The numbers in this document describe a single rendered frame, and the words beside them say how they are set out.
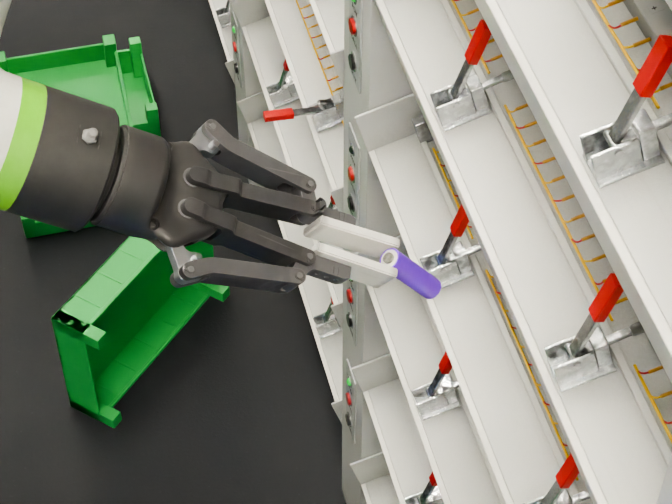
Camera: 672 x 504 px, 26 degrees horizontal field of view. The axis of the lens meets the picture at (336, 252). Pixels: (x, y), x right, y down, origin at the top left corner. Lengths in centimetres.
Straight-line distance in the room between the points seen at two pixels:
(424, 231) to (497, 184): 24
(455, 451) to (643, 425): 47
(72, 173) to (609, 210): 37
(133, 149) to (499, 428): 39
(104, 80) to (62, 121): 150
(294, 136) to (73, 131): 102
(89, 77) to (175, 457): 73
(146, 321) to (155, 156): 123
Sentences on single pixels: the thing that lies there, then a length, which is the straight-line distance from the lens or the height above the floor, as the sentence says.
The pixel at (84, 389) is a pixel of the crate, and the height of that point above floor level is 7.
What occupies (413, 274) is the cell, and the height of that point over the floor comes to 87.
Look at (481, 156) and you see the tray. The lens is 114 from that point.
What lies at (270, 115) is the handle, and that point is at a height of 57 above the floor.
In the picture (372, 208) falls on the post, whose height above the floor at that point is 65.
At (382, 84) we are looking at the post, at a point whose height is 81.
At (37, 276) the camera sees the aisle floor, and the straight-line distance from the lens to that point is 234.
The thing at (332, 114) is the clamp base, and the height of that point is 56.
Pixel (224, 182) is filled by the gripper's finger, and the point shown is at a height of 97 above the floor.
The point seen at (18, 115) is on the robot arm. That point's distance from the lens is 99.
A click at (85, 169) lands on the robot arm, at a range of 100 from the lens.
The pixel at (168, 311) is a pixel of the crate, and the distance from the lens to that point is 225.
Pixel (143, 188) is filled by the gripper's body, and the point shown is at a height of 100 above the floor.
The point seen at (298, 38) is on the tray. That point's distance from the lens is 185.
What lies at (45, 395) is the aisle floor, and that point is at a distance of 219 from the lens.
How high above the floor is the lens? 171
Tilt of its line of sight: 47 degrees down
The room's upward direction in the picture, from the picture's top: straight up
